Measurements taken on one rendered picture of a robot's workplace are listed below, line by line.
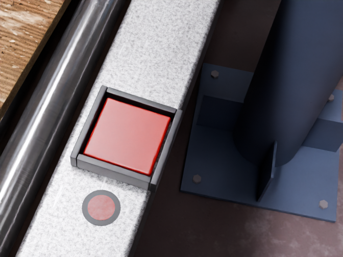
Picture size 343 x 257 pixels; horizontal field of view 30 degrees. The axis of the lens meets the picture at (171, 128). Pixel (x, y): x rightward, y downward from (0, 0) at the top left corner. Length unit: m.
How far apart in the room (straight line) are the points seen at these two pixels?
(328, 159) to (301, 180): 0.10
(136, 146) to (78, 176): 0.05
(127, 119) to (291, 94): 0.79
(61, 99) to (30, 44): 0.06
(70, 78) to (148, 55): 0.08
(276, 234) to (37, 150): 1.06
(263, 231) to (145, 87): 0.99
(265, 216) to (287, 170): 0.13
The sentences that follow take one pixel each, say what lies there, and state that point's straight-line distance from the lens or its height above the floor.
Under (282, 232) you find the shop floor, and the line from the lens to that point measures 1.55.
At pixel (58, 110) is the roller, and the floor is 0.92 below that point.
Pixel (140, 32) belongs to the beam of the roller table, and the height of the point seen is 0.92.
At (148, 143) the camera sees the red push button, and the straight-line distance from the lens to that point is 0.54.
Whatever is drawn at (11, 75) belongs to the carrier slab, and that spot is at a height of 0.94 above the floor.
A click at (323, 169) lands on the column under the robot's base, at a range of 1.64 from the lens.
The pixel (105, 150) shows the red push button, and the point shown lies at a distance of 0.54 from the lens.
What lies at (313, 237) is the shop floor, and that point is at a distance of 1.57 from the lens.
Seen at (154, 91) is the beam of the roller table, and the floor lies 0.91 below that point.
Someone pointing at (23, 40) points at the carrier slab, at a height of 0.94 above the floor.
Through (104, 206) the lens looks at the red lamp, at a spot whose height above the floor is 0.92.
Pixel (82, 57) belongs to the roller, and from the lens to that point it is 0.60.
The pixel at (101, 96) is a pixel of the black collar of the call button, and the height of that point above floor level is 0.93.
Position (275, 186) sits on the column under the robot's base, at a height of 0.01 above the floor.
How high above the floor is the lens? 1.41
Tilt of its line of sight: 61 degrees down
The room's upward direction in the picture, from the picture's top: 11 degrees clockwise
